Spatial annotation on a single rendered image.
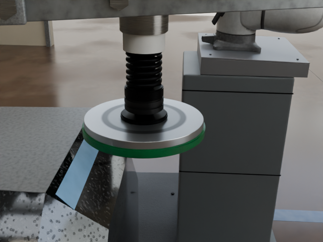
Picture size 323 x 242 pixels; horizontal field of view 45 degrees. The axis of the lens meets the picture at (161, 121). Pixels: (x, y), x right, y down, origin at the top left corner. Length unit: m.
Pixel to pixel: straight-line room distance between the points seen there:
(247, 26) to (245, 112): 0.32
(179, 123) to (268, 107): 0.85
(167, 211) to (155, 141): 1.42
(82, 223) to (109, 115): 0.20
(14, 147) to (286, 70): 1.01
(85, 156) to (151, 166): 1.70
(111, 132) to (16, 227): 0.20
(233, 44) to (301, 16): 0.26
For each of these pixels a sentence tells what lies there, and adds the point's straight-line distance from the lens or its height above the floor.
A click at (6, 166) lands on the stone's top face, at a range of 0.69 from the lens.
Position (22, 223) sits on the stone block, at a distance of 0.61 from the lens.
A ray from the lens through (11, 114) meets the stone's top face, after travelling 0.91.
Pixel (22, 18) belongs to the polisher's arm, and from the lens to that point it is 0.56.
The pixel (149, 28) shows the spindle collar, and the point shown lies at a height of 1.09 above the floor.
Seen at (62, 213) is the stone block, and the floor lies 0.83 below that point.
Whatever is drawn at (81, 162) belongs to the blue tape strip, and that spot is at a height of 0.85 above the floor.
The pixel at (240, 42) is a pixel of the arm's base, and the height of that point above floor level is 0.90.
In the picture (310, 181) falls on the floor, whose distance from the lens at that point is 2.46.
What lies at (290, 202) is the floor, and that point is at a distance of 2.22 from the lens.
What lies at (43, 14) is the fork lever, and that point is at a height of 1.11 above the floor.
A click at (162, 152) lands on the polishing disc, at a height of 0.91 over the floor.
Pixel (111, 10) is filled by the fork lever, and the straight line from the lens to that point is 0.58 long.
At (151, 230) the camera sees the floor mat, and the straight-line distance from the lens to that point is 1.89.
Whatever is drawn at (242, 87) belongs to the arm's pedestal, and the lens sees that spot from 1.45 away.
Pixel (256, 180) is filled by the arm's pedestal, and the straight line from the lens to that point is 1.62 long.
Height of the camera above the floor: 1.19
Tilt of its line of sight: 23 degrees down
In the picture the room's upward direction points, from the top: 1 degrees clockwise
